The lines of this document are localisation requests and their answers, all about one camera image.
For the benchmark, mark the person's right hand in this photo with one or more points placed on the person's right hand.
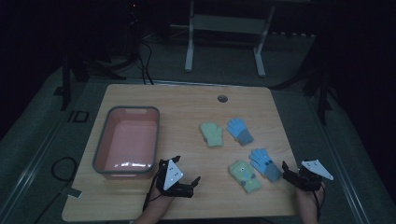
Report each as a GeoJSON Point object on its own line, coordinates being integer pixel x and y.
{"type": "Point", "coordinates": [308, 196]}

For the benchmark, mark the plain green mitten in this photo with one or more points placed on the plain green mitten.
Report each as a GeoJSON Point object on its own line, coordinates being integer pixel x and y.
{"type": "Point", "coordinates": [212, 134]}

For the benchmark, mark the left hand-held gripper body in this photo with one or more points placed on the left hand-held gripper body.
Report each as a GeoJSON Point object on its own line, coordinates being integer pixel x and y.
{"type": "Point", "coordinates": [172, 175]}

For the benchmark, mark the blue glove with dots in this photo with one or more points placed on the blue glove with dots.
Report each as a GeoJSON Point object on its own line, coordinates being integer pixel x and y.
{"type": "Point", "coordinates": [264, 165]}

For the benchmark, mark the grey tape piece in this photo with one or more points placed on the grey tape piece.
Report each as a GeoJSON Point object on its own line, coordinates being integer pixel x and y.
{"type": "Point", "coordinates": [72, 192]}

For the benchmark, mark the plain blue glove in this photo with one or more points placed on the plain blue glove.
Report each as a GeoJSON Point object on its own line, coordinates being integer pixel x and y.
{"type": "Point", "coordinates": [240, 130]}

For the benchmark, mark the green mitten with face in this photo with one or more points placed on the green mitten with face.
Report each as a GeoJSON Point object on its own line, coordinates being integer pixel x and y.
{"type": "Point", "coordinates": [244, 175]}

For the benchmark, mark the pink plastic basin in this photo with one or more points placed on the pink plastic basin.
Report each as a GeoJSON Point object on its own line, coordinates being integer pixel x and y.
{"type": "Point", "coordinates": [129, 143]}

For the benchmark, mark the white metal stand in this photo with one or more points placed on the white metal stand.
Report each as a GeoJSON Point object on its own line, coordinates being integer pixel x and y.
{"type": "Point", "coordinates": [227, 25]}

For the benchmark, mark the black metal stand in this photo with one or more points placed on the black metal stand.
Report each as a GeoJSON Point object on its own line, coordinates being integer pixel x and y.
{"type": "Point", "coordinates": [67, 81]}
{"type": "Point", "coordinates": [320, 93]}

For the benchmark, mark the person's left hand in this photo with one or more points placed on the person's left hand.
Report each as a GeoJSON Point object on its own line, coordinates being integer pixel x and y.
{"type": "Point", "coordinates": [160, 199]}

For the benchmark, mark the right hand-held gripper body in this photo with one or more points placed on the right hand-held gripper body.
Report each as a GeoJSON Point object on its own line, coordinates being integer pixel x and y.
{"type": "Point", "coordinates": [311, 177]}

